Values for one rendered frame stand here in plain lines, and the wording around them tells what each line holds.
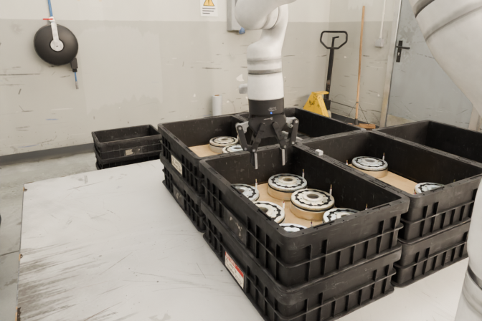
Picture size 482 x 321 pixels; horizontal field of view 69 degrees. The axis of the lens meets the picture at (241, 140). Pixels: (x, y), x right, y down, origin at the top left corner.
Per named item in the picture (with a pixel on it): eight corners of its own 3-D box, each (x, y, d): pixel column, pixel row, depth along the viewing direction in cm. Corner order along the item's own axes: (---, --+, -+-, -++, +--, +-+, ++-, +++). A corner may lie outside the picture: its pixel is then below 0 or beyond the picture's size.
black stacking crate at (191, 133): (290, 180, 106) (293, 144, 103) (199, 201, 93) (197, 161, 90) (232, 143, 140) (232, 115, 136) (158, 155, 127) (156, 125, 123)
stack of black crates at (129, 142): (155, 181, 266) (150, 123, 252) (168, 197, 241) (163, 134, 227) (99, 193, 247) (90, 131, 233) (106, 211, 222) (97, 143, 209)
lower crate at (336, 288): (398, 295, 76) (406, 247, 72) (282, 352, 63) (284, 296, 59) (290, 213, 110) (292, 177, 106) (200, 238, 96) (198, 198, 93)
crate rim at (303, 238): (412, 210, 70) (414, 199, 69) (286, 253, 56) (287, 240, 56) (293, 150, 103) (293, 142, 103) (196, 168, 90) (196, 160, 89)
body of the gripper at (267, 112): (249, 98, 70) (252, 143, 72) (290, 94, 71) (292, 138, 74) (242, 92, 77) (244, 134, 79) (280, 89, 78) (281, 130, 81)
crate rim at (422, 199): (498, 180, 83) (501, 171, 82) (412, 210, 70) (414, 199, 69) (368, 136, 116) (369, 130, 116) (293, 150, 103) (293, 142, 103)
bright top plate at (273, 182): (314, 185, 92) (315, 183, 92) (284, 194, 87) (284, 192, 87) (290, 173, 100) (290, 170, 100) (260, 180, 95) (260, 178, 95)
